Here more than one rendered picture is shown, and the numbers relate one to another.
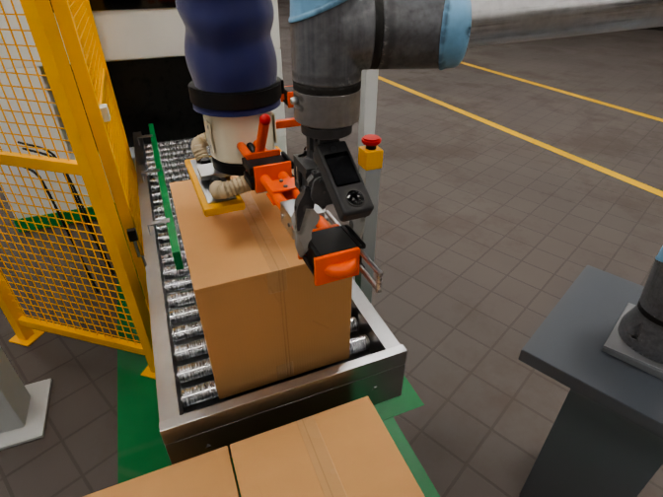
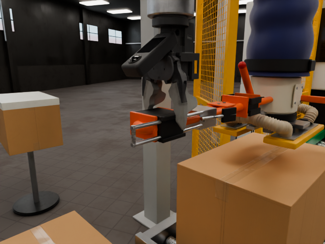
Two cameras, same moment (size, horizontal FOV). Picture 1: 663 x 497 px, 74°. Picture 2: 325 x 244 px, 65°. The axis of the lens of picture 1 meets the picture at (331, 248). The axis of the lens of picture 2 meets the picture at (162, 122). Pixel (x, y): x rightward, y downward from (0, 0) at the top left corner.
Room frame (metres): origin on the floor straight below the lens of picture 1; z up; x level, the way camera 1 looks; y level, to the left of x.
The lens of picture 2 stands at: (0.38, -0.47, 1.32)
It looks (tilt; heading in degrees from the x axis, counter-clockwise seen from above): 14 degrees down; 68
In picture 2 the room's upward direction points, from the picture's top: straight up
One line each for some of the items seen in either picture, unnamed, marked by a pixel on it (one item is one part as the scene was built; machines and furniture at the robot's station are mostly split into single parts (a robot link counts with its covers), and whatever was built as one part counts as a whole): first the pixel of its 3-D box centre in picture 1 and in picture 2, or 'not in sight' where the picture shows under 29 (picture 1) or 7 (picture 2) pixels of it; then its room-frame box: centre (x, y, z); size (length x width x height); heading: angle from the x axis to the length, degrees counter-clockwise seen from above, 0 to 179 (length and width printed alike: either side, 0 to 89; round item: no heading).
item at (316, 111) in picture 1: (325, 106); (169, 7); (0.60, 0.01, 1.41); 0.10 x 0.09 x 0.05; 112
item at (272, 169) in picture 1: (267, 170); (240, 104); (0.89, 0.14, 1.19); 0.10 x 0.08 x 0.06; 113
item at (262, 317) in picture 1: (256, 266); (260, 202); (1.12, 0.24, 0.75); 0.60 x 0.40 x 0.40; 22
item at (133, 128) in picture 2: (343, 230); (193, 123); (0.64, -0.02, 1.19); 0.31 x 0.03 x 0.05; 23
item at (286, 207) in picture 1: (302, 217); (198, 116); (0.70, 0.05, 1.18); 0.07 x 0.07 x 0.04; 23
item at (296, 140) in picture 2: not in sight; (297, 129); (1.16, 0.15, 1.08); 0.34 x 0.10 x 0.05; 23
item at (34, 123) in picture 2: not in sight; (25, 119); (0.11, 1.97, 0.82); 0.60 x 0.40 x 0.40; 107
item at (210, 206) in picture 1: (211, 177); (246, 120); (1.08, 0.33, 1.08); 0.34 x 0.10 x 0.05; 23
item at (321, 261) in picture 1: (327, 253); (156, 123); (0.57, 0.01, 1.19); 0.08 x 0.07 x 0.05; 23
